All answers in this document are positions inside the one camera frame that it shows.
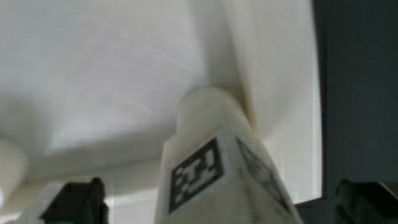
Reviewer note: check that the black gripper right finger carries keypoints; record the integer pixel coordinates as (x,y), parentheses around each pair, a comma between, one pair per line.
(366,203)

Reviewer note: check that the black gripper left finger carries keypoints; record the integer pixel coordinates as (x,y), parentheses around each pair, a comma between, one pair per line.
(78,206)

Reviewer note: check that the white table leg with tag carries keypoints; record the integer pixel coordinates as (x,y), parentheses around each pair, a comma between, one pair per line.
(220,187)

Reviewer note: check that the white square tabletop panel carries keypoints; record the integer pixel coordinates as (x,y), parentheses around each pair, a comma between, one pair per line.
(101,60)

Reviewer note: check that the white U-shaped obstacle fence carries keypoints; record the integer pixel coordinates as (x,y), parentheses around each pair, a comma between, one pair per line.
(274,36)

